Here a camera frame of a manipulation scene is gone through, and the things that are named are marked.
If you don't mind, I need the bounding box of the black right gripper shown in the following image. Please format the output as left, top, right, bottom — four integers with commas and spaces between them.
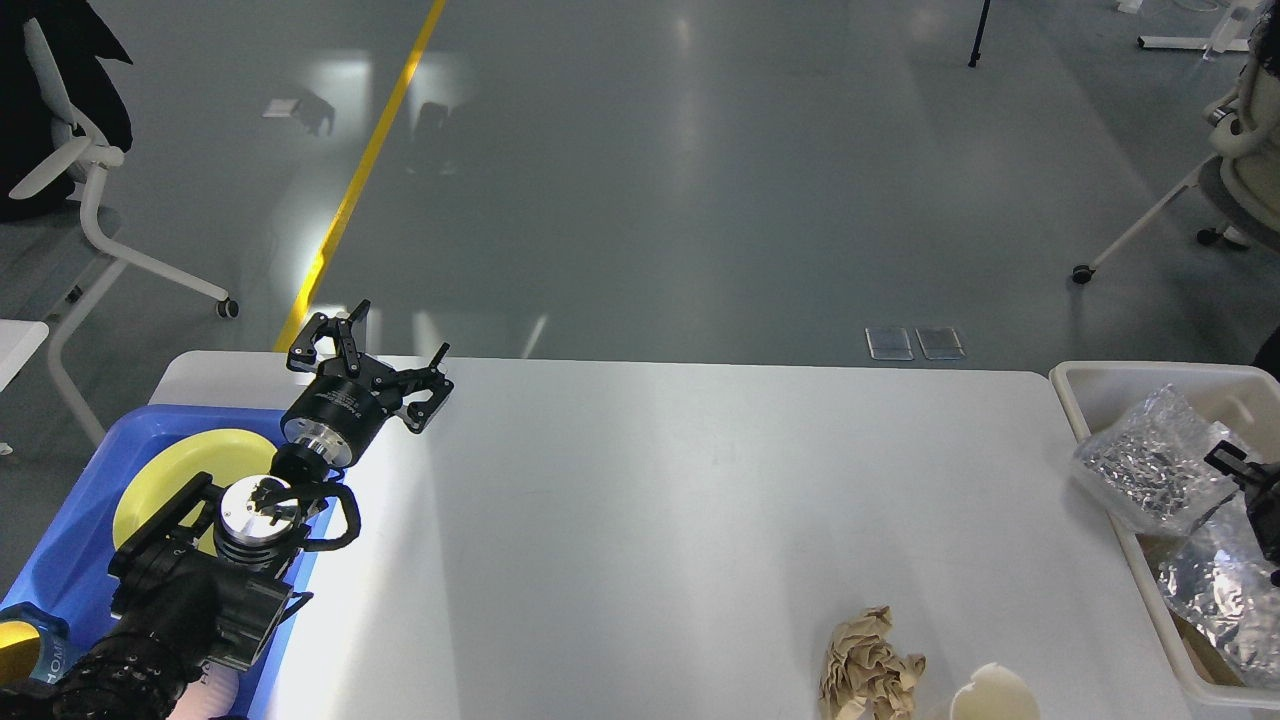
1204, 441, 1279, 562

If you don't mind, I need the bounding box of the yellow plate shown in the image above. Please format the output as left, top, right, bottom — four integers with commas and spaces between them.
111, 429, 276, 550

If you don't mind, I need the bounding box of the blue mug yellow inside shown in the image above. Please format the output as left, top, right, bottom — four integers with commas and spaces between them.
1, 602, 82, 685

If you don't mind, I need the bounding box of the white office chair right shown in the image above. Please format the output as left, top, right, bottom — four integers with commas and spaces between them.
1070, 1, 1279, 284

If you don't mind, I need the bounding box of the black jacket on chair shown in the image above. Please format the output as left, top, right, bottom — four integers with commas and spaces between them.
1, 1, 133, 222

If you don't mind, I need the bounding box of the clear plastic bag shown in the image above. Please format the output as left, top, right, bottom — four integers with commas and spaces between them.
1156, 498, 1279, 691

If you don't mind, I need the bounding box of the blue plastic tray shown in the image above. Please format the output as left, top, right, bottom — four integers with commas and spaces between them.
12, 405, 302, 676

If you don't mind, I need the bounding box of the white plastic bin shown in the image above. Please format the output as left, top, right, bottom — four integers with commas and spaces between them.
1050, 361, 1279, 719

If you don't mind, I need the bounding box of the small white side table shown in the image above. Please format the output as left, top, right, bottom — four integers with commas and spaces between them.
0, 318, 50, 391

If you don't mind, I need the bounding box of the black tripod leg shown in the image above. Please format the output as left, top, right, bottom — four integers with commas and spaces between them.
966, 0, 992, 69

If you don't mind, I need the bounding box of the white office chair left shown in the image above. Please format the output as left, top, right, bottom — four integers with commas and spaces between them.
8, 17, 241, 447

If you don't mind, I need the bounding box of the floor outlet plate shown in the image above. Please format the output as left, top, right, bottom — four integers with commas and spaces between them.
865, 325, 915, 363
915, 325, 966, 361

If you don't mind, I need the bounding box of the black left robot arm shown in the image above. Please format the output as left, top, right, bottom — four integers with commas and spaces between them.
3, 300, 454, 719

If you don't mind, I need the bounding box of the left floor outlet plate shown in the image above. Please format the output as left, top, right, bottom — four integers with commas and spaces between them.
865, 325, 915, 363

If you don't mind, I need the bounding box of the brown paper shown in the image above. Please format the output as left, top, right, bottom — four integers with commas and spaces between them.
817, 605, 927, 719

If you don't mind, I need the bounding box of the aluminium foil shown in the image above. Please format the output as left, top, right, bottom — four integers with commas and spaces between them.
1069, 384, 1249, 537

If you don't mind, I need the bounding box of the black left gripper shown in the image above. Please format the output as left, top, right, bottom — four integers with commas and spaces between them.
282, 299, 454, 469

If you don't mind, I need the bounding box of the white office chair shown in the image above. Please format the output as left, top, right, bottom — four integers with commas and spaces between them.
1070, 1, 1279, 284
8, 17, 241, 447

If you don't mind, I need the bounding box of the right floor outlet plate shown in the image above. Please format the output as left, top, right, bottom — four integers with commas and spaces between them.
915, 325, 966, 361

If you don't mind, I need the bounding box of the pink mug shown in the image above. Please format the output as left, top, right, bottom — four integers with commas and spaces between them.
174, 661, 242, 719

